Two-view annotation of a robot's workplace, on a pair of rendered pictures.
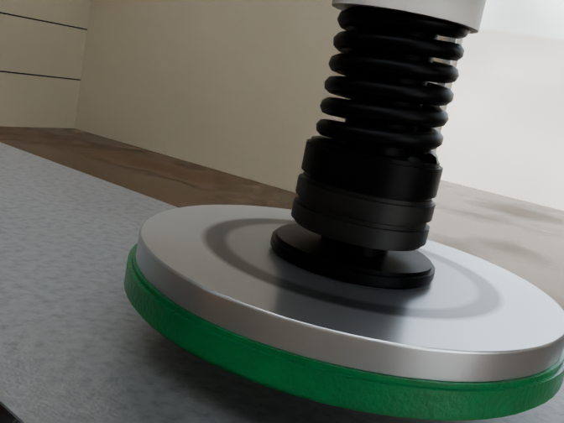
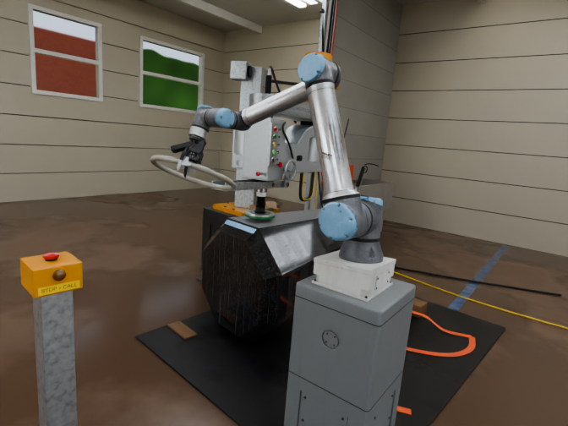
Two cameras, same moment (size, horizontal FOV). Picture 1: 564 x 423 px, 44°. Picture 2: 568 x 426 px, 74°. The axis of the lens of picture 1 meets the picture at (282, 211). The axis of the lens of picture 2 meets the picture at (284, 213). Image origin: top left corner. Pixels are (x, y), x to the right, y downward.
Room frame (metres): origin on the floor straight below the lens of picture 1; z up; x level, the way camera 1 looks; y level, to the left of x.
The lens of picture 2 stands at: (0.93, -2.65, 1.45)
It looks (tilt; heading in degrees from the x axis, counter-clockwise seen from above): 11 degrees down; 99
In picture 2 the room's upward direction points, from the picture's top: 5 degrees clockwise
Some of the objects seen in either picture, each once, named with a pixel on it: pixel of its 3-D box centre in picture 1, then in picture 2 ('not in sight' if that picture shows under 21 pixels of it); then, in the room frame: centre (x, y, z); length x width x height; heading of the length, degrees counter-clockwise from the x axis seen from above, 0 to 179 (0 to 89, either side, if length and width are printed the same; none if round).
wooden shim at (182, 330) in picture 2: not in sight; (182, 330); (-0.13, -0.25, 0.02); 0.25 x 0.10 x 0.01; 146
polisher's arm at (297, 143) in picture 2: not in sight; (294, 154); (0.51, 0.32, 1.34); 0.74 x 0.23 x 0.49; 67
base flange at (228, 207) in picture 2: not in sight; (246, 208); (0.01, 0.84, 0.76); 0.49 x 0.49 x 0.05; 57
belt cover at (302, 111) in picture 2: not in sight; (293, 111); (0.48, 0.28, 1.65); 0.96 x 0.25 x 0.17; 67
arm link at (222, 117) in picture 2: not in sight; (221, 118); (0.29, -0.81, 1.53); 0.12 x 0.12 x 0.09; 63
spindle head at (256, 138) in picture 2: not in sight; (270, 150); (0.37, 0.03, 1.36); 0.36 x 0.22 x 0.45; 67
